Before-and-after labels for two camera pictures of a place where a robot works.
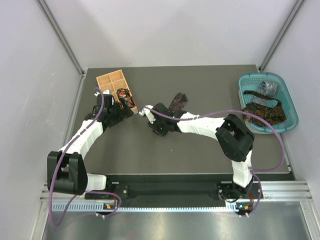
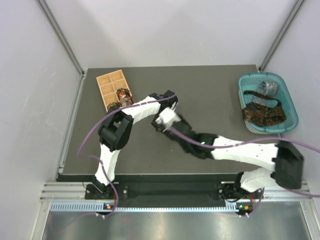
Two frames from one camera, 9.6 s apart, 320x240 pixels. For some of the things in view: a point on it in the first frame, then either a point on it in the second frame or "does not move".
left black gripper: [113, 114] → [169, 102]
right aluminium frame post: [281, 34] does not move
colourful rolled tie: [122, 92] does not move
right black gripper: [154, 126] → [168, 133]
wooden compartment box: [113, 81] does not move
